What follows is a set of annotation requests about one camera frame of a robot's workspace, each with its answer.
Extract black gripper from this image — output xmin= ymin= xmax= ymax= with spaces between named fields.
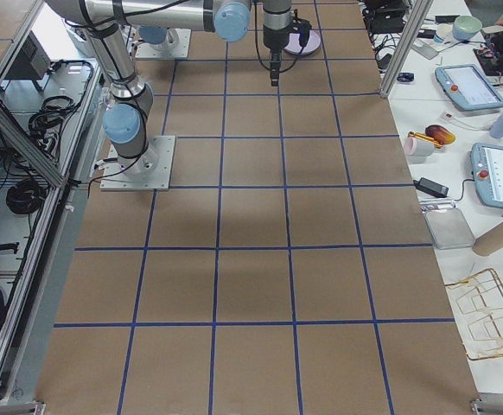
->
xmin=269 ymin=50 xmax=281 ymax=86

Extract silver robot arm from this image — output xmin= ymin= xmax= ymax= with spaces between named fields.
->
xmin=138 ymin=26 xmax=180 ymax=48
xmin=45 ymin=1 xmax=310 ymax=108

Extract lilac plate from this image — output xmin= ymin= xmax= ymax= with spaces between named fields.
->
xmin=283 ymin=30 xmax=321 ymax=56

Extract paper coffee cup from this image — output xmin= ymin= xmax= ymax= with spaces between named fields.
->
xmin=433 ymin=23 xmax=453 ymax=44

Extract small blue black device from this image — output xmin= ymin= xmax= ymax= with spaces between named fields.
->
xmin=396 ymin=72 xmax=415 ymax=84

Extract black power adapter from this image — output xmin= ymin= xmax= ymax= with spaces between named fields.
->
xmin=413 ymin=177 xmax=449 ymax=198

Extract far blue teach pendant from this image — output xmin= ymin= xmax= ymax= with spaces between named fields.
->
xmin=435 ymin=64 xmax=503 ymax=111

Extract blue teach pendant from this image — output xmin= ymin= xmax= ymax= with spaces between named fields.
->
xmin=435 ymin=64 xmax=503 ymax=111
xmin=470 ymin=143 xmax=503 ymax=208

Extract green bowl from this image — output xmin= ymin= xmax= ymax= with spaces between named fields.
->
xmin=452 ymin=16 xmax=482 ymax=42

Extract metal tin box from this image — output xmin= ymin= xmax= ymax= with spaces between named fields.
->
xmin=419 ymin=198 xmax=474 ymax=250

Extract grey control box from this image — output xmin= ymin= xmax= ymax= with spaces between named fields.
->
xmin=4 ymin=31 xmax=51 ymax=91

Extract near blue teach pendant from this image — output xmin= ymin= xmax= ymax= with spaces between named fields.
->
xmin=470 ymin=143 xmax=503 ymax=208

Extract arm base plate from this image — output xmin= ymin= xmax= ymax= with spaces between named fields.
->
xmin=99 ymin=136 xmax=176 ymax=191
xmin=133 ymin=29 xmax=191 ymax=61

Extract aluminium frame post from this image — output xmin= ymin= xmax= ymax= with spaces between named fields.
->
xmin=380 ymin=0 xmax=433 ymax=98

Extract gold wire rack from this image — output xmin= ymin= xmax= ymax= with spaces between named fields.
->
xmin=445 ymin=268 xmax=503 ymax=361

